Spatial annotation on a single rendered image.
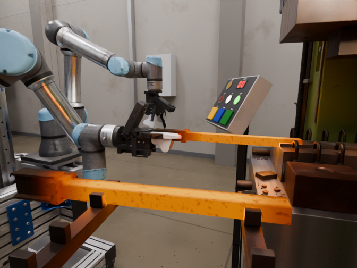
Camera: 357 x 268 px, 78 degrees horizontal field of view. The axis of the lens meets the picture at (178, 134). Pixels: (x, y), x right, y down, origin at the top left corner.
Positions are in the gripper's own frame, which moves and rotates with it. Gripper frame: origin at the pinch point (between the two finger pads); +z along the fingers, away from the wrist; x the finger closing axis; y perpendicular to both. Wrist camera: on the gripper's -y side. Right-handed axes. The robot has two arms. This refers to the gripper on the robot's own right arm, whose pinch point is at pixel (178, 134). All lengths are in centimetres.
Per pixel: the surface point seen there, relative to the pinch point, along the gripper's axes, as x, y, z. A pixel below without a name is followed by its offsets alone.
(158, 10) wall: -315, -145, -120
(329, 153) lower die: 6.7, 1.1, 37.4
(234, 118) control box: -38.2, -1.1, 15.3
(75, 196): 36.9, 3.2, -6.0
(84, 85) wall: -343, -22, -295
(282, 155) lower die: 7.2, 2.3, 27.7
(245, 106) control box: -40.1, -6.5, 20.0
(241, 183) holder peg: 1.9, 12.5, 18.9
